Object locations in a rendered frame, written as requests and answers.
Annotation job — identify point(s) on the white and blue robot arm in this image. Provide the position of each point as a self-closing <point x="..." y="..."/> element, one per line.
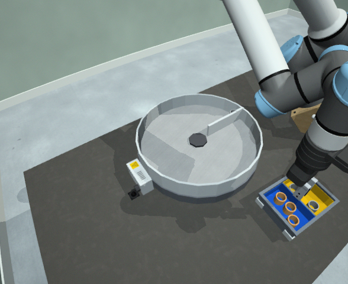
<point x="303" y="72"/>

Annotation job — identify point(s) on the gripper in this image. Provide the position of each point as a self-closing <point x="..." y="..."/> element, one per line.
<point x="316" y="152"/>

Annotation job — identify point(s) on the bronze bushing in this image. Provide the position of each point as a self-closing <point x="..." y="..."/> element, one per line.
<point x="282" y="196"/>
<point x="295" y="219"/>
<point x="292" y="206"/>

